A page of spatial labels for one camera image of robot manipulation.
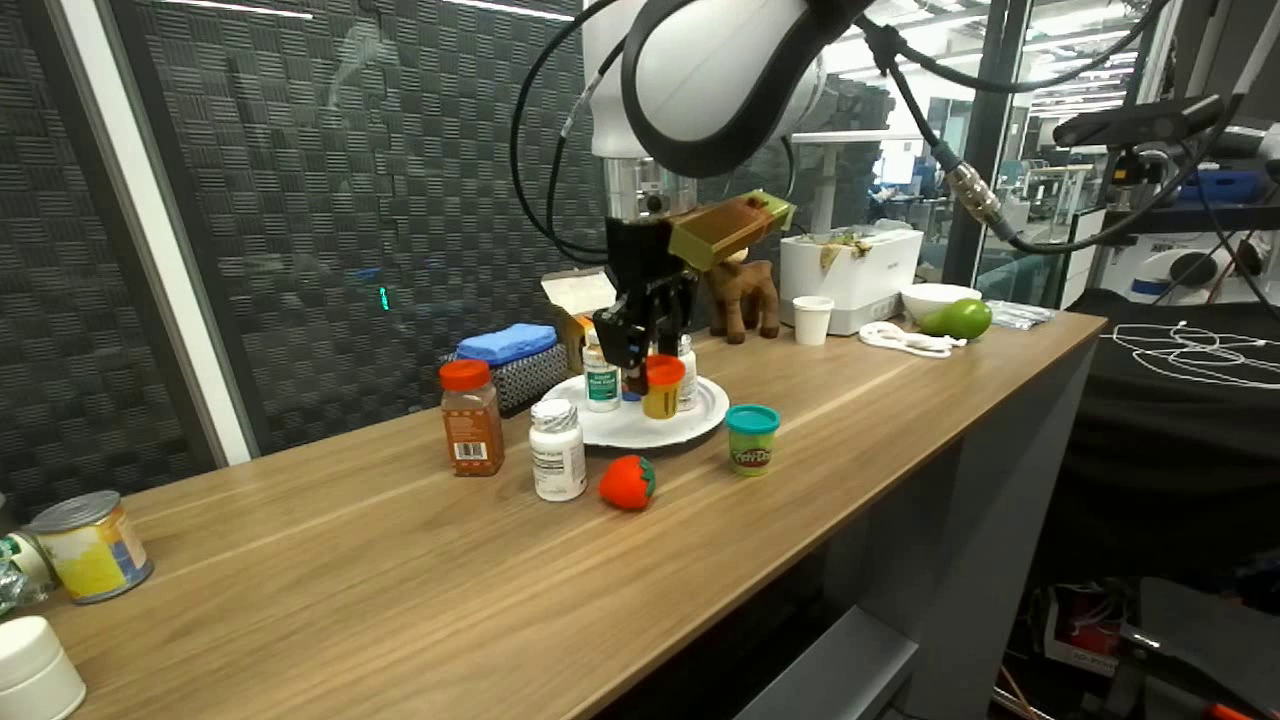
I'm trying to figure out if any yellowish wrist camera box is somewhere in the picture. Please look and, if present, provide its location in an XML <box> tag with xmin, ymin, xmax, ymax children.
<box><xmin>664</xmin><ymin>189</ymin><xmax>801</xmax><ymax>266</ymax></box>

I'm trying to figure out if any blue sponge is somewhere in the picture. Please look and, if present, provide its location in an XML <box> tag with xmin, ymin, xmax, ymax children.
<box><xmin>454</xmin><ymin>321</ymin><xmax>564</xmax><ymax>373</ymax></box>

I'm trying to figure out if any orange cap spice jar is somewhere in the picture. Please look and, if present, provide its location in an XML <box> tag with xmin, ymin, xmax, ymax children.
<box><xmin>437</xmin><ymin>354</ymin><xmax>508</xmax><ymax>481</ymax></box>

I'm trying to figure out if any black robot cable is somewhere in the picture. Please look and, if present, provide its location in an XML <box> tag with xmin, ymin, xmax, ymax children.
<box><xmin>544</xmin><ymin>35</ymin><xmax>634</xmax><ymax>258</ymax></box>
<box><xmin>506</xmin><ymin>0</ymin><xmax>621</xmax><ymax>266</ymax></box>

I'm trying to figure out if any large white pill bottle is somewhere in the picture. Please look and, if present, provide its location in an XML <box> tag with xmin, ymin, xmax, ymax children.
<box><xmin>523</xmin><ymin>395</ymin><xmax>593</xmax><ymax>508</ymax></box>

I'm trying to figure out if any small white green object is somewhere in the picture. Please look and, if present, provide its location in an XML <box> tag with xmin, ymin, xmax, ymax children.
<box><xmin>0</xmin><ymin>525</ymin><xmax>56</xmax><ymax>622</ymax></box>

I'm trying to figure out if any open yellow cardboard box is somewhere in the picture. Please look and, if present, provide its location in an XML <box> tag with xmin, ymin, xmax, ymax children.
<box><xmin>536</xmin><ymin>265</ymin><xmax>634</xmax><ymax>381</ymax></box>

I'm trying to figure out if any red strawberry plush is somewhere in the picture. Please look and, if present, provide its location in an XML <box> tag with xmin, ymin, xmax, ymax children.
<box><xmin>597</xmin><ymin>452</ymin><xmax>664</xmax><ymax>515</ymax></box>

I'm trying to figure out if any black covered desk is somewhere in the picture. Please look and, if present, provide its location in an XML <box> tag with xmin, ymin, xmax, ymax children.
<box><xmin>1051</xmin><ymin>288</ymin><xmax>1280</xmax><ymax>590</ymax></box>

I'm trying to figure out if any tan crumpled strap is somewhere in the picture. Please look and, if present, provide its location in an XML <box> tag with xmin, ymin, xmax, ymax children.
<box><xmin>817</xmin><ymin>224</ymin><xmax>885</xmax><ymax>272</ymax></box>

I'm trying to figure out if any white round jar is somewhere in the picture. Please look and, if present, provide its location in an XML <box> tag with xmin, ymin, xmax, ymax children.
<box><xmin>0</xmin><ymin>612</ymin><xmax>94</xmax><ymax>720</ymax></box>

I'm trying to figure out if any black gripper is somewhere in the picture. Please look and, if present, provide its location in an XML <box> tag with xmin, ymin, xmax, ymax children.
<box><xmin>593</xmin><ymin>211</ymin><xmax>695</xmax><ymax>395</ymax></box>

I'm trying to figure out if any grey bin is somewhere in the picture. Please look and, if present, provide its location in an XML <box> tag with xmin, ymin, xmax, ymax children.
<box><xmin>734</xmin><ymin>602</ymin><xmax>923</xmax><ymax>720</ymax></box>

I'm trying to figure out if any green fruit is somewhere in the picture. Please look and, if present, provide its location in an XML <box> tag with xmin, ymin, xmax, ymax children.
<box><xmin>933</xmin><ymin>297</ymin><xmax>997</xmax><ymax>342</ymax></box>

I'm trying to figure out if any cable with metal connector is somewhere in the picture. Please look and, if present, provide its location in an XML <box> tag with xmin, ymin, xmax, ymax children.
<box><xmin>855</xmin><ymin>10</ymin><xmax>1244</xmax><ymax>257</ymax></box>

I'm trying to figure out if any tin can yellow label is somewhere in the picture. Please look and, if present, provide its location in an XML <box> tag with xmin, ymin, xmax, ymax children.
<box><xmin>23</xmin><ymin>485</ymin><xmax>158</xmax><ymax>607</ymax></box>

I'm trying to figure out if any white lab machine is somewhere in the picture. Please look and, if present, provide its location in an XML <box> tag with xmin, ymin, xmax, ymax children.
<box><xmin>1056</xmin><ymin>197</ymin><xmax>1280</xmax><ymax>310</ymax></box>

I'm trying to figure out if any white paper sheet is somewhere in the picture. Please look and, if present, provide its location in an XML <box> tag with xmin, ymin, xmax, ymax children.
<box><xmin>992</xmin><ymin>297</ymin><xmax>1063</xmax><ymax>331</ymax></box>

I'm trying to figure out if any yellow tub orange lid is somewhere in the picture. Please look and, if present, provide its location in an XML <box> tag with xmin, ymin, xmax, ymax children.
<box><xmin>640</xmin><ymin>350</ymin><xmax>690</xmax><ymax>423</ymax></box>

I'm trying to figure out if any white paper plate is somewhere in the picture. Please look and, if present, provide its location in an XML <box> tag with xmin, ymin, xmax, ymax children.
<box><xmin>536</xmin><ymin>373</ymin><xmax>734</xmax><ymax>457</ymax></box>

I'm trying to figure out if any yellow tub teal lid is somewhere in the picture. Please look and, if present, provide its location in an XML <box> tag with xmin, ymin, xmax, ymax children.
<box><xmin>724</xmin><ymin>399</ymin><xmax>790</xmax><ymax>475</ymax></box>

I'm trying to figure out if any white wall post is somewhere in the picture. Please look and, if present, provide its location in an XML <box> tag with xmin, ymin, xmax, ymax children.
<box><xmin>45</xmin><ymin>0</ymin><xmax>257</xmax><ymax>471</ymax></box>

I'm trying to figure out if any black camera on stand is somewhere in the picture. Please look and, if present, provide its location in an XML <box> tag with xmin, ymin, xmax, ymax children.
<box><xmin>1051</xmin><ymin>88</ymin><xmax>1280</xmax><ymax>182</ymax></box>

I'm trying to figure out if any white rope bundle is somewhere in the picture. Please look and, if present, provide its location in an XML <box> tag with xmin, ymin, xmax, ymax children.
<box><xmin>1105</xmin><ymin>316</ymin><xmax>1280</xmax><ymax>395</ymax></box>

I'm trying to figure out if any white bowl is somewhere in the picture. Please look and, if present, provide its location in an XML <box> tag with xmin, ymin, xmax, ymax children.
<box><xmin>900</xmin><ymin>279</ymin><xmax>989</xmax><ymax>331</ymax></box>

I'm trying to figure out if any white bottle green label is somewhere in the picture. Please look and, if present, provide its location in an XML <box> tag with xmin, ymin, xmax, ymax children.
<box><xmin>580</xmin><ymin>334</ymin><xmax>623</xmax><ymax>410</ymax></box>

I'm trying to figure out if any white paper cup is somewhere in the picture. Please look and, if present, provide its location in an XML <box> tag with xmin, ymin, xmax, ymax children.
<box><xmin>790</xmin><ymin>292</ymin><xmax>842</xmax><ymax>347</ymax></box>

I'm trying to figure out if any brown moose plush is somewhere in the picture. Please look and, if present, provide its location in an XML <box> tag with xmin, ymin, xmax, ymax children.
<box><xmin>695</xmin><ymin>245</ymin><xmax>786</xmax><ymax>347</ymax></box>

